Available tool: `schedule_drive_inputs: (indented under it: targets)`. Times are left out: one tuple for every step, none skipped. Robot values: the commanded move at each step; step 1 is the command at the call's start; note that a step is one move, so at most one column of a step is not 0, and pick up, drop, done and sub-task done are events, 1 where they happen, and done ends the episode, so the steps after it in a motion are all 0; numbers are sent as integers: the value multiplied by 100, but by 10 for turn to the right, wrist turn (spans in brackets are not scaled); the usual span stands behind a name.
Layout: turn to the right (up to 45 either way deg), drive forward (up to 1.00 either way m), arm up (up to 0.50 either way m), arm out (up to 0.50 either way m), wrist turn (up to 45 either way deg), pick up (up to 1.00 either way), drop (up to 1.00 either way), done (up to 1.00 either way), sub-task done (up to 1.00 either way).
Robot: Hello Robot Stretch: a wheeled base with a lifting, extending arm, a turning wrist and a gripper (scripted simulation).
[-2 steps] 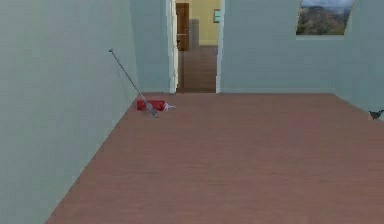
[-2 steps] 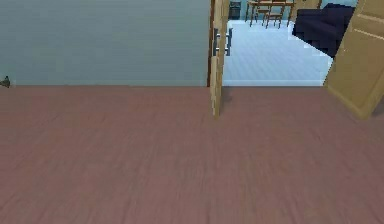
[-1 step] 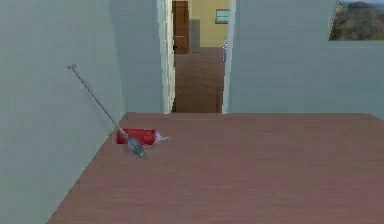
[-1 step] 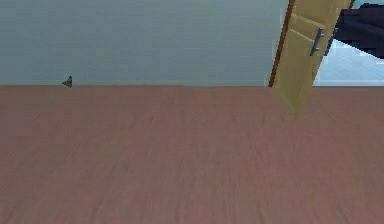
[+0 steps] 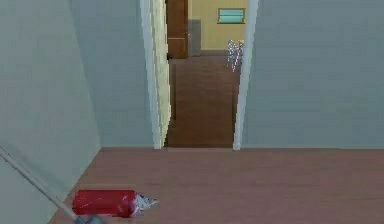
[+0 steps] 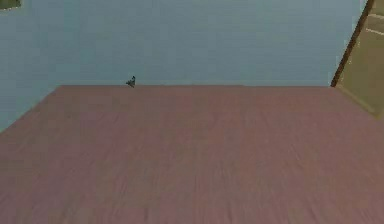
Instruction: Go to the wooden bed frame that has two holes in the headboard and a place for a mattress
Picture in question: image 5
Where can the brown wooden door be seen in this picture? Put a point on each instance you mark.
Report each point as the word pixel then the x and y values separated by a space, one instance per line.
pixel 177 28

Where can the cream open room door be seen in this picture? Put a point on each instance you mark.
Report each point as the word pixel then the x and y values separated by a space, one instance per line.
pixel 161 73

